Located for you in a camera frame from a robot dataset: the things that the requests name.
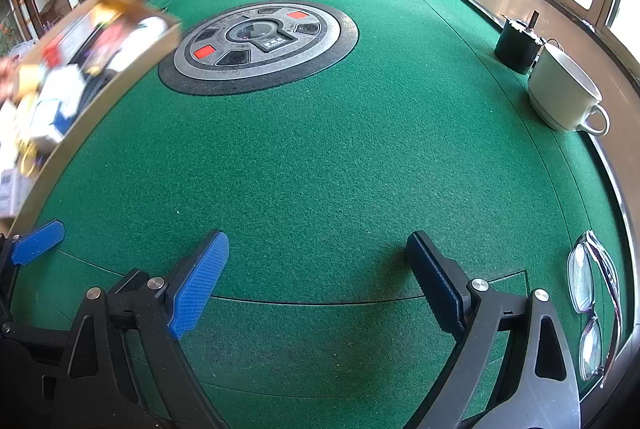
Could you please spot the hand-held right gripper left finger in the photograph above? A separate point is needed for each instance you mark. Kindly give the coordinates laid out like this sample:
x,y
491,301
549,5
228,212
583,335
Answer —
x,y
200,289

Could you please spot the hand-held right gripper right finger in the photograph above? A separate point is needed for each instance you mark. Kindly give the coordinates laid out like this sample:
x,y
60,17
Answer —
x,y
435,284

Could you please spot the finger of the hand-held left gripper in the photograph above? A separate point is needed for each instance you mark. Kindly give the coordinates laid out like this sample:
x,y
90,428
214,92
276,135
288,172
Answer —
x,y
37,241

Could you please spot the brown cardboard box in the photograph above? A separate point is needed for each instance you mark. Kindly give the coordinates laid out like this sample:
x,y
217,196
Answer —
x,y
115,84

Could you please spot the white cup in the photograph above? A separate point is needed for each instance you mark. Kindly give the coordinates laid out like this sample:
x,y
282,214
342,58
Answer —
x,y
555,94

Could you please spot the round table control panel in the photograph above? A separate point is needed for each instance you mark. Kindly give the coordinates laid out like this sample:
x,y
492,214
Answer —
x,y
320,59

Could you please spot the black cylindrical motor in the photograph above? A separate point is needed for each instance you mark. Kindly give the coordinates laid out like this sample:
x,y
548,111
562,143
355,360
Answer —
x,y
515,44

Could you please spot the clear frame eyeglasses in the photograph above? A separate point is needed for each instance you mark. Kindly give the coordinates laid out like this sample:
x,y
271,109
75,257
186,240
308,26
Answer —
x,y
580,274

